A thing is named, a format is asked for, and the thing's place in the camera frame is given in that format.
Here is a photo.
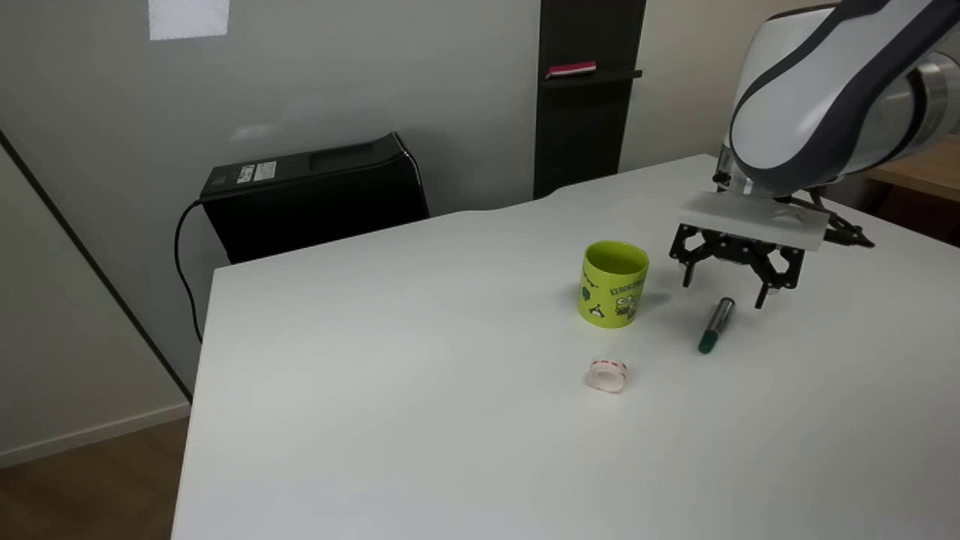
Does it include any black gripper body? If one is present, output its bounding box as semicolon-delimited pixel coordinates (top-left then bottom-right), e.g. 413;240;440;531
692;224;795;270

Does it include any green capped marker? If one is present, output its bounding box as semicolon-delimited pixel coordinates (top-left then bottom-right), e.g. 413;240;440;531
696;295;739;358

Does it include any yellow green printed mug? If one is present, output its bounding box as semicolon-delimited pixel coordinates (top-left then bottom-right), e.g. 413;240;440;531
576;237;654;329

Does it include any white wrist mounting plate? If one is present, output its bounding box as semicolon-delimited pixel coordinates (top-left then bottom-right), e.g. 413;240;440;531
680;190;835;253

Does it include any dark shelf cabinet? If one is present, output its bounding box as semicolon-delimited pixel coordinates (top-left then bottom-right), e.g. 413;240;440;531
532;0;647;201

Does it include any wooden side table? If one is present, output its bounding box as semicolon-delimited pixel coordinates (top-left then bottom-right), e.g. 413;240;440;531
860;133;960;248

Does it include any pink item on shelf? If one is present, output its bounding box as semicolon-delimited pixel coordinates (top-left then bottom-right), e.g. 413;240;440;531
542;59;599;81

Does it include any black computer tower with label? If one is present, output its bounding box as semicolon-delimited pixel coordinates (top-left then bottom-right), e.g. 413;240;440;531
197;133;432;266

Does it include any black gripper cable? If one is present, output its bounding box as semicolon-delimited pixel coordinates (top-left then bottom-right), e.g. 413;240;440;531
775;190;879;253

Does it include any black power cable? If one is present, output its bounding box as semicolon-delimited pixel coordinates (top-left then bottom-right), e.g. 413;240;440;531
170;194;210;341

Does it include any white paper sheet on wall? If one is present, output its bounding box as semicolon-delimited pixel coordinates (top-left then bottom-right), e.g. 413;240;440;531
148;0;234;44

